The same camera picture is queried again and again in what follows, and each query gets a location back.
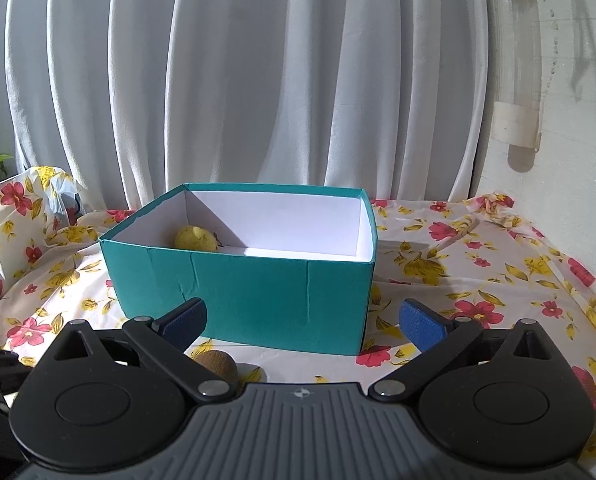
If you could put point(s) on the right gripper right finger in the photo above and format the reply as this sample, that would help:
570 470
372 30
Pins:
444 344

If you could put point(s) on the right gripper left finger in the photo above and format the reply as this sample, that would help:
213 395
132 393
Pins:
161 346

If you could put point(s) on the brown kiwi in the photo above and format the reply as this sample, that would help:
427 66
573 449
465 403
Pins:
219 363

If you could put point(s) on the yellow-green pear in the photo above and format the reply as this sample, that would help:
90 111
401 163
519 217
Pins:
195 238

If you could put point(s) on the floral tablecloth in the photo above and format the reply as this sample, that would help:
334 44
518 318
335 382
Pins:
477 259

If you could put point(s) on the teal cardboard box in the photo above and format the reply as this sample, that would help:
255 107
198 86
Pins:
293 268

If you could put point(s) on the white curtain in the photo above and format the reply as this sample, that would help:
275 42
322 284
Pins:
134 97

